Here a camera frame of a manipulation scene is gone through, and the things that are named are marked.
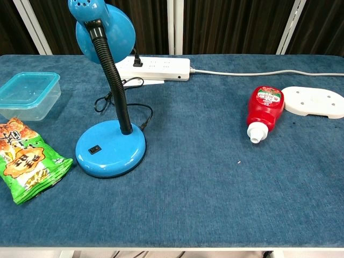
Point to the blue desk lamp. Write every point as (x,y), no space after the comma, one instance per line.
(113,156)

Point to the blue table cloth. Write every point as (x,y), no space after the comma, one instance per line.
(188,174)

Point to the white power strip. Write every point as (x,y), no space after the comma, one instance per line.
(161,67)

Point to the red ketchup bottle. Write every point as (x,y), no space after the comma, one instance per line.
(264,107)

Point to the white oval plastic base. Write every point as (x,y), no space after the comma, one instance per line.
(314,102)

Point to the clear container with teal lid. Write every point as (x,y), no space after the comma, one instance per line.
(27,94)

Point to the green snack bag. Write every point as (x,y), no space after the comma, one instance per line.
(24,161)

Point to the white frame post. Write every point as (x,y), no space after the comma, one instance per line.
(33,27)
(290,27)
(174,27)

